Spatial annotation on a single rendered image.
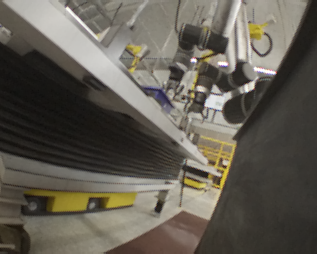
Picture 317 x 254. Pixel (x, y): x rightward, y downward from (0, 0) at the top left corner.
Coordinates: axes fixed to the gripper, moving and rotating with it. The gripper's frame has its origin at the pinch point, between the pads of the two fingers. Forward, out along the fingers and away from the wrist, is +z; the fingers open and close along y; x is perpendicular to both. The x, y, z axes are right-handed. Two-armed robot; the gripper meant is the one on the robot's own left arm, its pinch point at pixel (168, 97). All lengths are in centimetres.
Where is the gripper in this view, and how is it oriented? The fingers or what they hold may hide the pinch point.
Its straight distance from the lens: 89.3
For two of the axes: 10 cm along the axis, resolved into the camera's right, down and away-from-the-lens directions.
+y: -8.5, -2.3, 4.7
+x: -3.9, -3.1, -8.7
